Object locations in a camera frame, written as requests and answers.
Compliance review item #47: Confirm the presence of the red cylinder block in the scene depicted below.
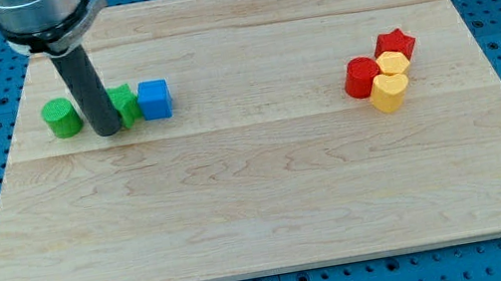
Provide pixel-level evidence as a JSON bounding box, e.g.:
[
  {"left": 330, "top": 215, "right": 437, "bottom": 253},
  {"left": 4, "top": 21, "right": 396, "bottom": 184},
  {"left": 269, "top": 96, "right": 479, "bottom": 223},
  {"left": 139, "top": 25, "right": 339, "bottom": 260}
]
[{"left": 345, "top": 56, "right": 379, "bottom": 99}]

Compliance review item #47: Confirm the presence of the yellow heart block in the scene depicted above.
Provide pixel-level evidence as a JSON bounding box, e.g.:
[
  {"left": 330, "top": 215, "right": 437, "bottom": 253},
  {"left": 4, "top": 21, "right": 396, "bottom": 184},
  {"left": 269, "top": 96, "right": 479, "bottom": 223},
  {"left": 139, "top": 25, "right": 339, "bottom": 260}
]
[{"left": 370, "top": 73, "right": 409, "bottom": 114}]

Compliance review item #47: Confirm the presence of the green cylinder block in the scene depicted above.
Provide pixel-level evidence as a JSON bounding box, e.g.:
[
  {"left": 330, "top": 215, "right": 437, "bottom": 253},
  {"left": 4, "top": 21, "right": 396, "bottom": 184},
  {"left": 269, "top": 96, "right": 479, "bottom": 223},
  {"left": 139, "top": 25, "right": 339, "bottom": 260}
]
[{"left": 41, "top": 98, "right": 84, "bottom": 139}]

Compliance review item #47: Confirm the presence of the light wooden board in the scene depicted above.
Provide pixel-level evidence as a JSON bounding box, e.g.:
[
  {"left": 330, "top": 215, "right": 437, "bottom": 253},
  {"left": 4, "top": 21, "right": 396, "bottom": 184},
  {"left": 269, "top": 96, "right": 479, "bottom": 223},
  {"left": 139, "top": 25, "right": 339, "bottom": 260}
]
[{"left": 0, "top": 0, "right": 501, "bottom": 281}]

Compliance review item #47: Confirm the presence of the blue cube block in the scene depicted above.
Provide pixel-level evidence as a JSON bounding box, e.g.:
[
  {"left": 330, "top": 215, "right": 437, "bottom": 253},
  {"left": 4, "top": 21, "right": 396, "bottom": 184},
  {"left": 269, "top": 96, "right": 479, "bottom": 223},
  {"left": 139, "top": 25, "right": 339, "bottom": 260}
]
[{"left": 137, "top": 79, "right": 173, "bottom": 121}]

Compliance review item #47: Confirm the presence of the red star block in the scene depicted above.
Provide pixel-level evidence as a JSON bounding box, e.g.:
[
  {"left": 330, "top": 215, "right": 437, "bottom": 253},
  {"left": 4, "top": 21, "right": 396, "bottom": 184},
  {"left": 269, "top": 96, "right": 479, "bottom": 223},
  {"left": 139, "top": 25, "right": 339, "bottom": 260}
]
[{"left": 374, "top": 28, "right": 416, "bottom": 60}]

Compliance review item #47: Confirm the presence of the yellow pentagon block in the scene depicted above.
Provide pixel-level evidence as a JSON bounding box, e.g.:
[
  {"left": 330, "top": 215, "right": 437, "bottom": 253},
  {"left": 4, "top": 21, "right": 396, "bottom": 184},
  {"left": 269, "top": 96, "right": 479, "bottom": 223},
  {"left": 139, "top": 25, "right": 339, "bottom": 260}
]
[{"left": 376, "top": 51, "right": 411, "bottom": 76}]

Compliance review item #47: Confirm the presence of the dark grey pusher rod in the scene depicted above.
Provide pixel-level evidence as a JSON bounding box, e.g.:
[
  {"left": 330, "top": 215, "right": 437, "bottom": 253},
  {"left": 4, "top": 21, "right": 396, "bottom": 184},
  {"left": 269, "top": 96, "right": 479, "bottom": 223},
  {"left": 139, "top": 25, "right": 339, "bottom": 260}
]
[{"left": 51, "top": 46, "right": 123, "bottom": 137}]

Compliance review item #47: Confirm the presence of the green star block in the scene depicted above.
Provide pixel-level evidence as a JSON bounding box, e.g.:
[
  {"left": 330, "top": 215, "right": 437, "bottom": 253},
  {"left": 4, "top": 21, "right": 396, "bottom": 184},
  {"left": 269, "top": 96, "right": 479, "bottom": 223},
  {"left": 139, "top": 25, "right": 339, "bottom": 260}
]
[{"left": 107, "top": 84, "right": 142, "bottom": 129}]

